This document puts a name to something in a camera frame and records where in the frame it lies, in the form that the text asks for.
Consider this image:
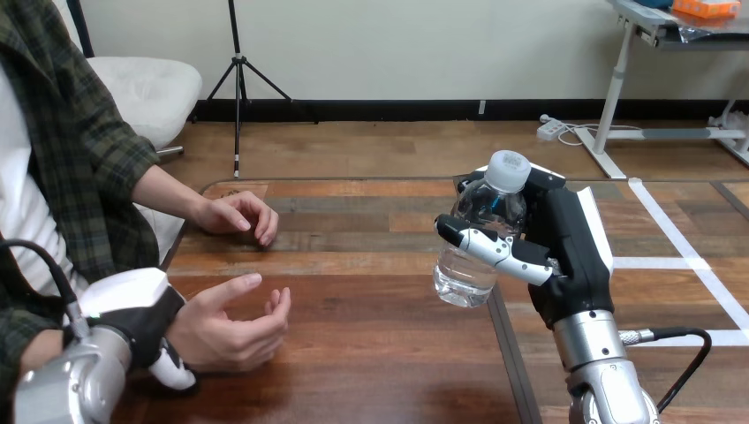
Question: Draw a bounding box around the tangle of cables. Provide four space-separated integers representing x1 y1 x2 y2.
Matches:
556 121 645 148

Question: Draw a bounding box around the person's forearm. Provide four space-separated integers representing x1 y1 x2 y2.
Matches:
131 164 203 224
0 304 66 405

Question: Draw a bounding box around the black cable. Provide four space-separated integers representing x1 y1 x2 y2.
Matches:
618 327 714 415
0 238 93 341

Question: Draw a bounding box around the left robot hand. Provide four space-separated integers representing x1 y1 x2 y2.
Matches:
63 268 199 392

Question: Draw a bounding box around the clear water bottle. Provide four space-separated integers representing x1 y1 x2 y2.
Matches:
433 150 533 309

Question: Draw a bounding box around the white cushioned chair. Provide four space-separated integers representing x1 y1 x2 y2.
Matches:
86 57 204 264

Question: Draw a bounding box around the person's hand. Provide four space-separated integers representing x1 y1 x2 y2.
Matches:
165 273 292 374
190 191 280 248

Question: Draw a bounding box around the orange thing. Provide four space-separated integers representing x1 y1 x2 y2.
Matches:
670 0 743 19

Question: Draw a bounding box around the person's body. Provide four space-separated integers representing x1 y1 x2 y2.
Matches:
0 0 162 424

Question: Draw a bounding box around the black tripod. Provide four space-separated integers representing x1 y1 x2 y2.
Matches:
190 0 321 179

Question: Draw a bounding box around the white desk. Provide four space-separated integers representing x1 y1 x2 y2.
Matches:
575 0 749 180

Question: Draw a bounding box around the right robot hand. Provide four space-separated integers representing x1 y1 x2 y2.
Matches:
435 165 616 330

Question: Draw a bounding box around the white power strip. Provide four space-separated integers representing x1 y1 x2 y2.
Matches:
535 114 566 142

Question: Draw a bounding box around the black stand pole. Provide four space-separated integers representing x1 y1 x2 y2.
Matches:
65 0 95 59

